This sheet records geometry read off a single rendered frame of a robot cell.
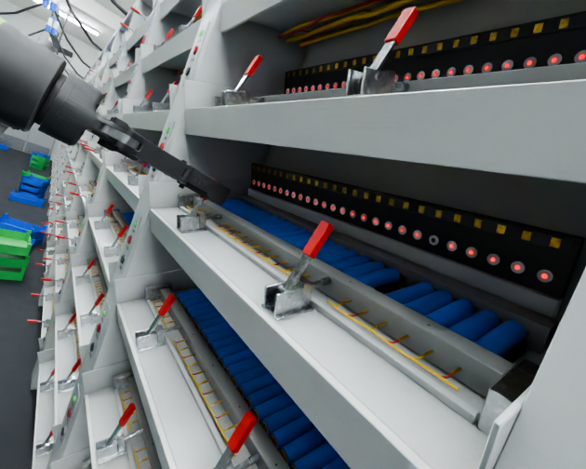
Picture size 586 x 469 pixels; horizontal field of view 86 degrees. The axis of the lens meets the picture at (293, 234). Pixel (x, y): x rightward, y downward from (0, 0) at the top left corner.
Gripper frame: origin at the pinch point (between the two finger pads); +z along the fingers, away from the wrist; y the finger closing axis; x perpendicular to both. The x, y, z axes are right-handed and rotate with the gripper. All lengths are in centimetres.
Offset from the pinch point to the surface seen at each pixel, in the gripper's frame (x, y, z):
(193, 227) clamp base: -6.4, 1.0, 1.1
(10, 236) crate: -83, -216, -10
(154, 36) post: 40, -86, -7
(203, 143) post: 7.7, -16.0, 2.1
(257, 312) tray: -8.3, 25.9, -0.8
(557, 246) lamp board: 8.4, 40.2, 11.9
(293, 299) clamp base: -5.8, 27.6, 0.7
